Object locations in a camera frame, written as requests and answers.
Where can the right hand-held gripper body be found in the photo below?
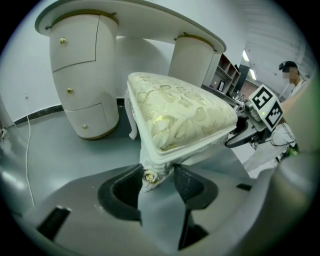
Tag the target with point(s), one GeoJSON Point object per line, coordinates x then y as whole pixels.
{"type": "Point", "coordinates": [265, 105]}

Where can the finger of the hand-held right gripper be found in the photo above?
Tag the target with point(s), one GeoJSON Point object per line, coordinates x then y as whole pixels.
{"type": "Point", "coordinates": [237, 138]}

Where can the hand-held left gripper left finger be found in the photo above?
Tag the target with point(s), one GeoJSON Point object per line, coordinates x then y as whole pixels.
{"type": "Point", "coordinates": [82, 212]}

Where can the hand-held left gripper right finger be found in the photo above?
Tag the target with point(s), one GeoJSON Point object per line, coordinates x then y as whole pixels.
{"type": "Point", "coordinates": [225, 212]}

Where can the white stool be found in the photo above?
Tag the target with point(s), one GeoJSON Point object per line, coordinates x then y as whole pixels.
{"type": "Point", "coordinates": [180, 110]}

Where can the white desk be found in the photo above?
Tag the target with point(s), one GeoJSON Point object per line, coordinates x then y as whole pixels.
{"type": "Point", "coordinates": [82, 80]}

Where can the person's right forearm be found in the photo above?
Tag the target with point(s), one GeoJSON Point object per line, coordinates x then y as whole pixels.
{"type": "Point", "coordinates": [297, 102]}

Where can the grey wooden shelf cabinet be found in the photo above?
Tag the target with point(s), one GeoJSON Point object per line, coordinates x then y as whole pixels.
{"type": "Point", "coordinates": [225, 75]}

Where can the rectangular ceiling light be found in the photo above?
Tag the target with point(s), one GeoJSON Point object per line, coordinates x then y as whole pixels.
{"type": "Point", "coordinates": [246, 55]}

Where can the gold drawer knob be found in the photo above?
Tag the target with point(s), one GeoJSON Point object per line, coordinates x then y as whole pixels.
{"type": "Point", "coordinates": [70, 90]}
{"type": "Point", "coordinates": [85, 126]}
{"type": "Point", "coordinates": [63, 40]}

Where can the black picture frame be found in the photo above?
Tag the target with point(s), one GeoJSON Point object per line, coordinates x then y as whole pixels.
{"type": "Point", "coordinates": [221, 85]}

